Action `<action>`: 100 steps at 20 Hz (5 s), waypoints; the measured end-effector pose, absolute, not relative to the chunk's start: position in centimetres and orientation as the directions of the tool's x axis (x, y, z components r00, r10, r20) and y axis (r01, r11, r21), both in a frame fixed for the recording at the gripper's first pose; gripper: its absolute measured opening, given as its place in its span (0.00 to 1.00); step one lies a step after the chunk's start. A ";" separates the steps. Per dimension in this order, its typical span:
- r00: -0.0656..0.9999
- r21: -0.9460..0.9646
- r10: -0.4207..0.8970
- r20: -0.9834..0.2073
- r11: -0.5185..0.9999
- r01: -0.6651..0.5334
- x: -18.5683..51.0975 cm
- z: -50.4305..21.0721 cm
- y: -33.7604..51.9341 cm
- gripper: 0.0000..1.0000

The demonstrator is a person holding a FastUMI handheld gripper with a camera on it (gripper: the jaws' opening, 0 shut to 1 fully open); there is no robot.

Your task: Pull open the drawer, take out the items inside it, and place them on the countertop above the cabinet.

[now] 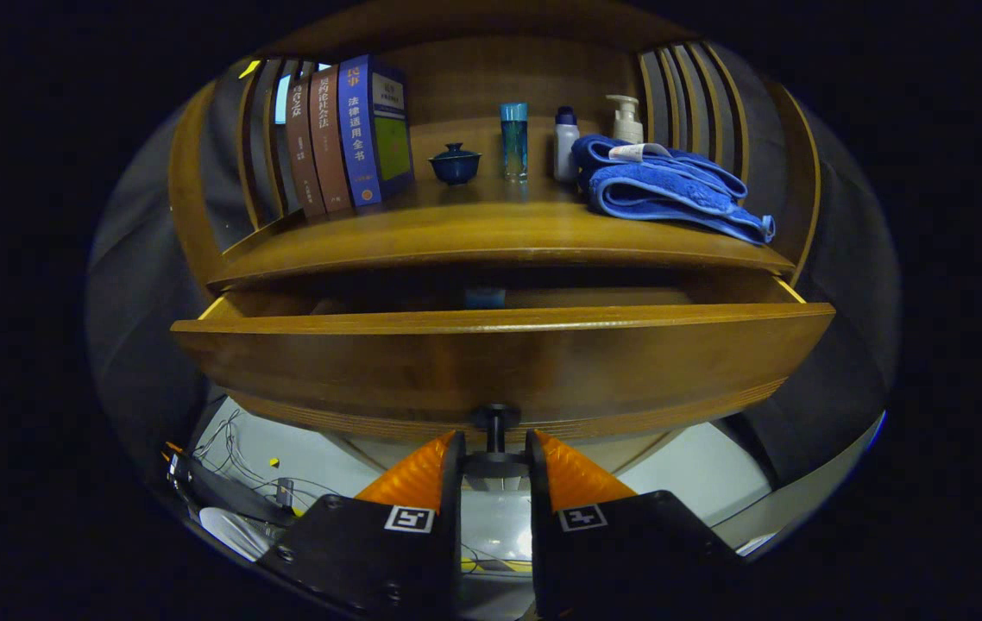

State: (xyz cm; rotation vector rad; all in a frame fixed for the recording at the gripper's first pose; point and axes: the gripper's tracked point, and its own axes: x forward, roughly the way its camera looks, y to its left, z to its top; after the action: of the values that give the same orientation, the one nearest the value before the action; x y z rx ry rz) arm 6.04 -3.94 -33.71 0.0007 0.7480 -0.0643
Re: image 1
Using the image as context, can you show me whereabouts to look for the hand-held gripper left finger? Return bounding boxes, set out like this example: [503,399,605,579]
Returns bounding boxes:
[256,430,466,621]

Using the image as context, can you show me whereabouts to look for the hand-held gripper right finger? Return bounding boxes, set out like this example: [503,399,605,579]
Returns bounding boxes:
[526,429,746,621]

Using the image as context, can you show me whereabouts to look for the wooden drawer with black knob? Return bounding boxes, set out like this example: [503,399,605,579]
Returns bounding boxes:
[170,267,837,480]

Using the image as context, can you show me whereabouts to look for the wooden cabinet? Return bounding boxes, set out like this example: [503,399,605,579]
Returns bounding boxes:
[167,0,824,477]

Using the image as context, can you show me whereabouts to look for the folded blue towel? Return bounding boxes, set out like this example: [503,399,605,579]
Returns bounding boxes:
[571,133,777,245]

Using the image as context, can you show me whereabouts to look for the blue lidded tea cup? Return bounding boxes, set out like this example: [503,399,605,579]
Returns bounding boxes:
[428,142,483,186]

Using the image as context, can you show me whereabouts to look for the white bottle with blue cap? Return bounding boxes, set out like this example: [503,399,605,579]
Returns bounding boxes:
[553,105,582,183]

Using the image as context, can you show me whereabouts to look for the teal glass bottle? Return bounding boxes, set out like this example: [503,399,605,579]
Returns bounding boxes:
[500,102,530,183]

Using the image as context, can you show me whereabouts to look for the reddish brown book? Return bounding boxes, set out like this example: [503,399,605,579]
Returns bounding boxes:
[308,65,354,214]

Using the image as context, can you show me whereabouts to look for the thick blue book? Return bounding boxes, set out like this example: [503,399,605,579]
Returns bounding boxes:
[337,54,416,209]

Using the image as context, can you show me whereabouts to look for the dark brown book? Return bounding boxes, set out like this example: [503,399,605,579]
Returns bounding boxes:
[284,73,326,218]

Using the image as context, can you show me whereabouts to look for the white pump bottle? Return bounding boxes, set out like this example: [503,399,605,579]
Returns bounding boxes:
[605,93,645,144]

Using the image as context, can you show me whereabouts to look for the thin floor cables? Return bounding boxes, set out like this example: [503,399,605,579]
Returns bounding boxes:
[187,410,354,523]

